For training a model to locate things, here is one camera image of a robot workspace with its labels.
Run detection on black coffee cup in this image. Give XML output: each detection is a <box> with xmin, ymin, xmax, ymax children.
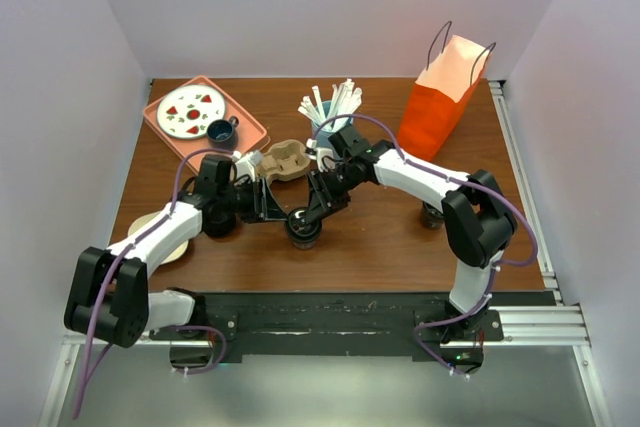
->
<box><xmin>420</xmin><ymin>202</ymin><xmax>444</xmax><ymax>230</ymax></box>
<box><xmin>292</xmin><ymin>239</ymin><xmax>316</xmax><ymax>250</ymax></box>

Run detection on black lid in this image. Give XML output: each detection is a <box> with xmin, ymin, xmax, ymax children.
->
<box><xmin>284</xmin><ymin>207</ymin><xmax>322</xmax><ymax>241</ymax></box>

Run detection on aluminium frame rail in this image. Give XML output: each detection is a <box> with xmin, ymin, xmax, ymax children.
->
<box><xmin>488</xmin><ymin>80</ymin><xmax>614</xmax><ymax>426</ymax></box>

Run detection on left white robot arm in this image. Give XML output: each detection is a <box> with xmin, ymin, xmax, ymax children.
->
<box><xmin>64</xmin><ymin>151</ymin><xmax>287</xmax><ymax>347</ymax></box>

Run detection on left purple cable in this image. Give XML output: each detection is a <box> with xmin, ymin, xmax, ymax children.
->
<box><xmin>72</xmin><ymin>148</ymin><xmax>241</xmax><ymax>421</ymax></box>

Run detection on stack of black lids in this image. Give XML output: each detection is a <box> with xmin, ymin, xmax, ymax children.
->
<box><xmin>202</xmin><ymin>213</ymin><xmax>237</xmax><ymax>238</ymax></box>

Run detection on cream panda plate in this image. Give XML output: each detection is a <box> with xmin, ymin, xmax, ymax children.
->
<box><xmin>127</xmin><ymin>213</ymin><xmax>190</xmax><ymax>264</ymax></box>

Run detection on dark blue mug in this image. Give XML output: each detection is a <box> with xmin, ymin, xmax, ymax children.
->
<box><xmin>206</xmin><ymin>116</ymin><xmax>239</xmax><ymax>151</ymax></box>

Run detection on pink serving tray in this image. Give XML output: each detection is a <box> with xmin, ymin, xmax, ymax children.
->
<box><xmin>143</xmin><ymin>76</ymin><xmax>270</xmax><ymax>158</ymax></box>

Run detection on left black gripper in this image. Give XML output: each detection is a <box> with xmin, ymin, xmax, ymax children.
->
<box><xmin>218</xmin><ymin>176</ymin><xmax>288</xmax><ymax>224</ymax></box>

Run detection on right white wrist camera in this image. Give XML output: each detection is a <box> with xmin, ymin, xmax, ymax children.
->
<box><xmin>305</xmin><ymin>138</ymin><xmax>335</xmax><ymax>162</ymax></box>

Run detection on blue straw holder cup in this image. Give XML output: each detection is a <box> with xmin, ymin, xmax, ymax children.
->
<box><xmin>311</xmin><ymin>100</ymin><xmax>353</xmax><ymax>148</ymax></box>

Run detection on white wrapped straws bundle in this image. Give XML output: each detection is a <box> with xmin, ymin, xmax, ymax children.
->
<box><xmin>297</xmin><ymin>78</ymin><xmax>363</xmax><ymax>128</ymax></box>

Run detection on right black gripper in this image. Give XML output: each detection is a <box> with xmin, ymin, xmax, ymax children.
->
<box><xmin>306</xmin><ymin>162</ymin><xmax>360</xmax><ymax>225</ymax></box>

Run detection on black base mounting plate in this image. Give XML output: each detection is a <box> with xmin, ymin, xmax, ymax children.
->
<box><xmin>149</xmin><ymin>290</ymin><xmax>559</xmax><ymax>366</ymax></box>

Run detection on watermelon pattern plate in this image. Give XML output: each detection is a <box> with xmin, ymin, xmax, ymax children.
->
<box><xmin>156</xmin><ymin>85</ymin><xmax>226</xmax><ymax>140</ymax></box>

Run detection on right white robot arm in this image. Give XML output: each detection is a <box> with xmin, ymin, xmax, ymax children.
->
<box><xmin>304</xmin><ymin>125</ymin><xmax>518</xmax><ymax>340</ymax></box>

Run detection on orange paper bag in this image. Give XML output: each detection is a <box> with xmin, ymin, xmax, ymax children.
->
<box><xmin>397</xmin><ymin>21</ymin><xmax>495</xmax><ymax>161</ymax></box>

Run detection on cardboard cup carrier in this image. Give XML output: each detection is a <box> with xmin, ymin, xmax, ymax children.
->
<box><xmin>256</xmin><ymin>139</ymin><xmax>311</xmax><ymax>184</ymax></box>

